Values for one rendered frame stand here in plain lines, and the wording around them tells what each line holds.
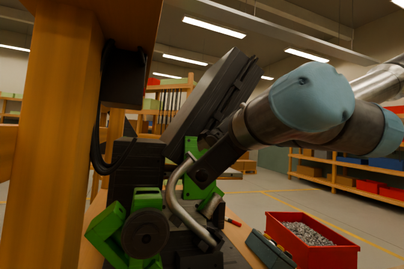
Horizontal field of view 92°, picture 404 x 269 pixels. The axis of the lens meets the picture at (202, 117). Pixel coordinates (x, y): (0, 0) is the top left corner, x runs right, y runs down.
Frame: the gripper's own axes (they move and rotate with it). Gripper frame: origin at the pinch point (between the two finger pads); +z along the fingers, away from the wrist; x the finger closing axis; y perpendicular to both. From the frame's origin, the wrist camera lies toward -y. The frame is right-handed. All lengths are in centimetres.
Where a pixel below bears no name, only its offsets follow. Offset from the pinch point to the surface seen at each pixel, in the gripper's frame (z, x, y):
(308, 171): 431, -314, 366
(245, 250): 21.7, -35.8, -4.3
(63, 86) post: -10.9, 27.6, -14.9
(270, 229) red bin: 42, -53, 15
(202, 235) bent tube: 14.8, -18.2, -11.8
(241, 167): 561, -191, 272
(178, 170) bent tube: 14.6, 0.3, -4.5
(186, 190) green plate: 18.1, -6.3, -6.0
